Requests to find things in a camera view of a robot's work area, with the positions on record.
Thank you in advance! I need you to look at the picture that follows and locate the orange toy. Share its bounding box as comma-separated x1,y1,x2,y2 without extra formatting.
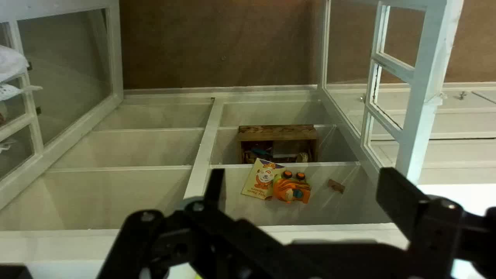
270,169,314,205

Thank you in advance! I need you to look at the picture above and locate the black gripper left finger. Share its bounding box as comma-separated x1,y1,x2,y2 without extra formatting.
97,167,292,279

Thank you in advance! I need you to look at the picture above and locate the brown wooden box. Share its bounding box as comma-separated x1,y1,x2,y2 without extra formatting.
236,122,323,164

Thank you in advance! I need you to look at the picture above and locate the small brown block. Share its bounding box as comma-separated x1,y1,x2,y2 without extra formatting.
326,177,348,195

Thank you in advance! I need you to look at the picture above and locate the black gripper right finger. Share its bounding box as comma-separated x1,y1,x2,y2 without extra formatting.
376,166,496,279

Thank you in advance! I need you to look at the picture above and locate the white cloth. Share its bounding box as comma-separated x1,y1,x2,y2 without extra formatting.
0,43,33,102

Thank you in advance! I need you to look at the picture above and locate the white shelf cabinet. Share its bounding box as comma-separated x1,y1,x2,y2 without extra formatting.
0,82,496,279

